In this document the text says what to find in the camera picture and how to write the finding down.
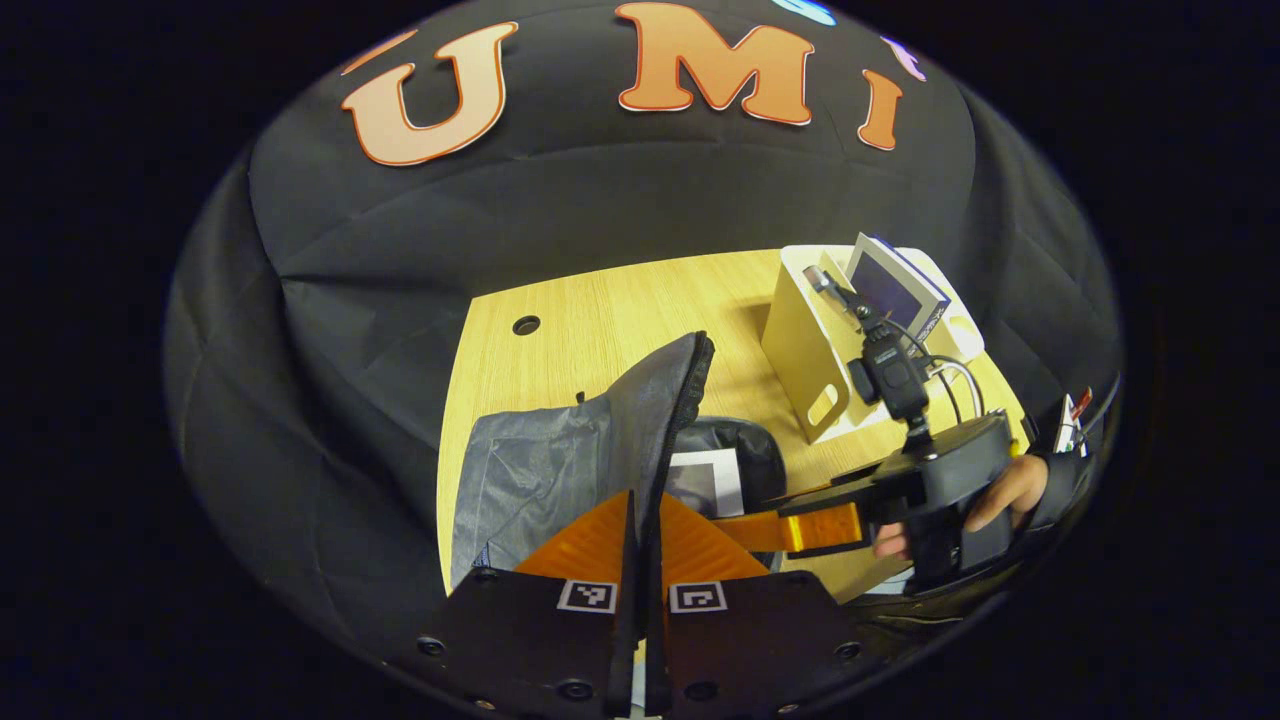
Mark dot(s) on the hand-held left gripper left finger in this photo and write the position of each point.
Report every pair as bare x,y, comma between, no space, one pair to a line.
520,640

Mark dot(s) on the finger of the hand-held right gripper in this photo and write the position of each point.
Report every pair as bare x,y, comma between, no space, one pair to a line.
830,493
825,527

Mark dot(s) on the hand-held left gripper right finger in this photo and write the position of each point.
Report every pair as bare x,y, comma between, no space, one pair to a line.
760,640

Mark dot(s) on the dark cover book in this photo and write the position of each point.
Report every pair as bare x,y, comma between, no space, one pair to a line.
705,480

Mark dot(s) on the white bookshelf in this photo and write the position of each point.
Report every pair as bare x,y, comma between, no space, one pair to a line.
800,340

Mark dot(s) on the blue spine book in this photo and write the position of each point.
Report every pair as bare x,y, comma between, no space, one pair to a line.
890,290

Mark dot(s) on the person's dark clothing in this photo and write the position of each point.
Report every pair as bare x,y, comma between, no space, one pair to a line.
930,612

